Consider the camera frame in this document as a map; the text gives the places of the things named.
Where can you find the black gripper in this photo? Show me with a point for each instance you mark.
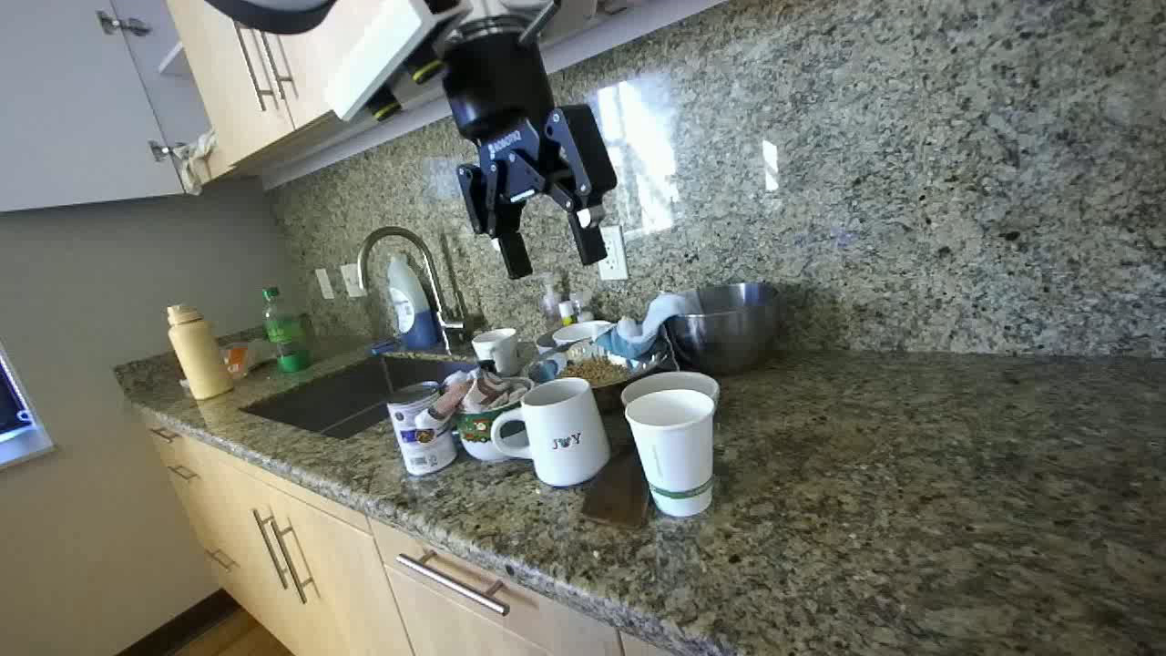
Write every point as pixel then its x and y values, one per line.
pixel 523 152

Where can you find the green striped white paper cup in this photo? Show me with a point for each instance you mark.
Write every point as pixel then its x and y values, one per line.
pixel 673 450

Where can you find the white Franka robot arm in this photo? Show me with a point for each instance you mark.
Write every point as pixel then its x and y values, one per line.
pixel 387 42

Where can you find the silver metal bowl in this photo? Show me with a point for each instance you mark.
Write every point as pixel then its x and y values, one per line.
pixel 729 328

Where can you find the clear soap dispenser bottle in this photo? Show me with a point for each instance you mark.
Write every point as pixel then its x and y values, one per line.
pixel 556 305

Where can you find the small white mug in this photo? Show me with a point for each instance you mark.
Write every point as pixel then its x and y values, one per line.
pixel 498 350

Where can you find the chrome kitchen faucet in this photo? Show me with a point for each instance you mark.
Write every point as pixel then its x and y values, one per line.
pixel 454 317

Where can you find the white and blue bottle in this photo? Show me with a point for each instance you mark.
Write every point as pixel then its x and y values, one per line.
pixel 410 305

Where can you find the large white printed mug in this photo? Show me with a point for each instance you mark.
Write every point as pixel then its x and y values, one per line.
pixel 566 438

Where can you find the white labelled tin can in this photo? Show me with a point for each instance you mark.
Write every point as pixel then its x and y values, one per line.
pixel 419 436

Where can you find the steel kitchen sink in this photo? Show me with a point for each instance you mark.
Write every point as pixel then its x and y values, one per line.
pixel 340 393

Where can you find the green plastic bottle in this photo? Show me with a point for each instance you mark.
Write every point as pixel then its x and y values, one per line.
pixel 285 334

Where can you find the small orange object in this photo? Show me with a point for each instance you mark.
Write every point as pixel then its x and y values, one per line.
pixel 243 357

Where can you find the beige insulated bottle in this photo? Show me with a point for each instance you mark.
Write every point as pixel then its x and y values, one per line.
pixel 197 357

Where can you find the light wood upper cabinet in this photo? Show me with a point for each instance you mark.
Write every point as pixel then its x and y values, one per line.
pixel 211 74

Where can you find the light wood lower cabinets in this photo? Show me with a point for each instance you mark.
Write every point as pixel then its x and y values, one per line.
pixel 340 568

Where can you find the white upper cabinet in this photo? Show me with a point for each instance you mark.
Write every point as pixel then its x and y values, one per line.
pixel 73 110

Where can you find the white framed blue screen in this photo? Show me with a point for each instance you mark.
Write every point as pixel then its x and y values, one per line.
pixel 19 413

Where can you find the white wall outlet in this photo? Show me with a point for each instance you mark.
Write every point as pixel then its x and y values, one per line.
pixel 613 256
pixel 351 278
pixel 327 283

